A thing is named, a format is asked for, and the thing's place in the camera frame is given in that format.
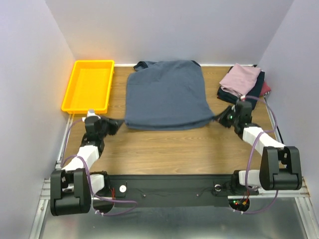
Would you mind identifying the blue-grey tank top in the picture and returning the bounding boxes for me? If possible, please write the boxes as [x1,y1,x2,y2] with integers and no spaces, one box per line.
[124,60,214,131]

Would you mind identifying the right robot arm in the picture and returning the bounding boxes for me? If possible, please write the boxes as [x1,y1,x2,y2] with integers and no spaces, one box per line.
[213,100,303,194]

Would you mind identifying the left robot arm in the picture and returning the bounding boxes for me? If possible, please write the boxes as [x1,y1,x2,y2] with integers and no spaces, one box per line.
[50,114,124,216]

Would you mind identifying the dark navy folded tank top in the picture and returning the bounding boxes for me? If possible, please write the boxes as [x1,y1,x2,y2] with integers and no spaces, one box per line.
[217,71,265,110]

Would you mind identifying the pink folded tank top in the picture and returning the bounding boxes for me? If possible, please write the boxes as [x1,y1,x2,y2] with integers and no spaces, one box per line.
[219,63,261,97]

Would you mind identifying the maroon folded tank top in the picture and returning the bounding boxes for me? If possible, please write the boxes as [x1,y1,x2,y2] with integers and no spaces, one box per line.
[259,82,271,97]

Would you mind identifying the yellow plastic tray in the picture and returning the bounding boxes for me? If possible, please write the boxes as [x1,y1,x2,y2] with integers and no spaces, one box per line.
[61,60,115,114]

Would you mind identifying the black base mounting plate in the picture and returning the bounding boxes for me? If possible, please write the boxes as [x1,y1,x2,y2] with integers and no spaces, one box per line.
[97,174,248,208]

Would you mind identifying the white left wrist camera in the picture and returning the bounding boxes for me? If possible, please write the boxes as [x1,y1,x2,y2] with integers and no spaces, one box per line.
[86,109,100,118]

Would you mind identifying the aluminium frame rail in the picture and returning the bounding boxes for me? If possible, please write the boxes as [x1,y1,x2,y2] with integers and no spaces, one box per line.
[300,177,310,197]

